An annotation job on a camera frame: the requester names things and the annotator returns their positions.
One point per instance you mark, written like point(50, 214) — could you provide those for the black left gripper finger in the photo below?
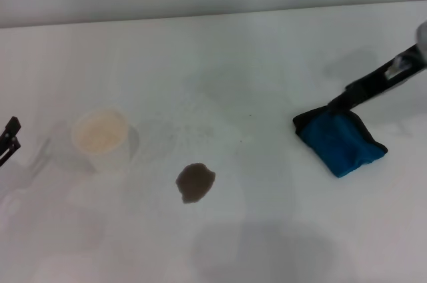
point(12, 126)
point(11, 149)

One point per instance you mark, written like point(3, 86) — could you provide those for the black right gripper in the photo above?
point(377, 84)

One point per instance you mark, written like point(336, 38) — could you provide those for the blue rag with black trim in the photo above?
point(340, 143)

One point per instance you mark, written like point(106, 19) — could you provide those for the white paper cup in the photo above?
point(100, 139)

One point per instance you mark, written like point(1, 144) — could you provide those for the dark water stain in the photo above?
point(195, 183)

